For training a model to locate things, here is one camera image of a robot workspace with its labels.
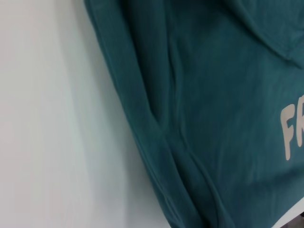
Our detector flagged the teal blue shirt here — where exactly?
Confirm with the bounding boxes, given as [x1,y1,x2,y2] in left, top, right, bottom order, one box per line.
[84,0,304,228]

